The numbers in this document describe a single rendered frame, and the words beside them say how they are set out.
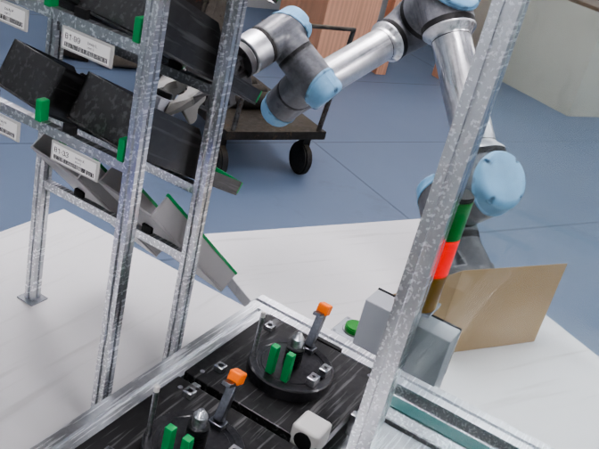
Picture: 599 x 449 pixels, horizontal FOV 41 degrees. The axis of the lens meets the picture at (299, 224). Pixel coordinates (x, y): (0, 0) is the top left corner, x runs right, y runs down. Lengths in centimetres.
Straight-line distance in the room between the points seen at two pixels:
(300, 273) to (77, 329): 55
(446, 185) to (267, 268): 95
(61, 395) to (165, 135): 47
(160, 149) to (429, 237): 43
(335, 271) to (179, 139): 78
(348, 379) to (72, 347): 49
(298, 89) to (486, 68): 72
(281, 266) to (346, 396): 59
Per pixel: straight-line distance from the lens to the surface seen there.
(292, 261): 187
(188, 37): 113
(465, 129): 89
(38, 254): 153
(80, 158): 113
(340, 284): 182
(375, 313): 103
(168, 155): 119
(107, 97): 117
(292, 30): 154
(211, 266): 139
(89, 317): 156
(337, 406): 128
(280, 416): 124
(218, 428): 115
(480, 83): 88
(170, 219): 126
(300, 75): 153
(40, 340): 149
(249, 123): 428
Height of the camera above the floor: 175
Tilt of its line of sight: 26 degrees down
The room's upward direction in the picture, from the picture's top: 14 degrees clockwise
